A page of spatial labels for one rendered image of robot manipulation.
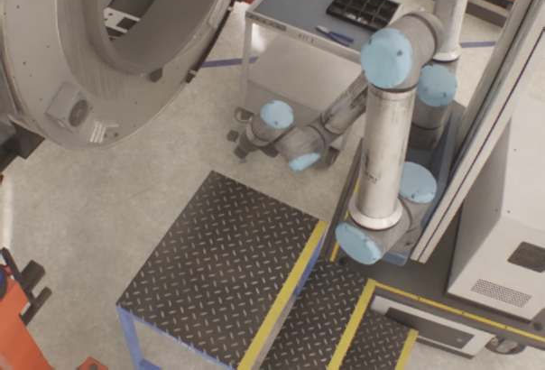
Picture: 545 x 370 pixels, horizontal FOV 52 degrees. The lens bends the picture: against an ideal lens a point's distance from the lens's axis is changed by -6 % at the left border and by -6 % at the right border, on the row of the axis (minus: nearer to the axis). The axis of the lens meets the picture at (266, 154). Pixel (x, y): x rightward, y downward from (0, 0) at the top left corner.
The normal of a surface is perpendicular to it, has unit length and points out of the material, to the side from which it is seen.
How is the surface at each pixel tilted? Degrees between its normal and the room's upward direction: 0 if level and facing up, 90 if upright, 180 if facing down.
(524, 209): 0
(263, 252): 0
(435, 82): 5
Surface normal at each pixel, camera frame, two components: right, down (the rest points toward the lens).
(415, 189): 0.15, -0.68
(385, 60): -0.69, 0.41
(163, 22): 0.01, -0.50
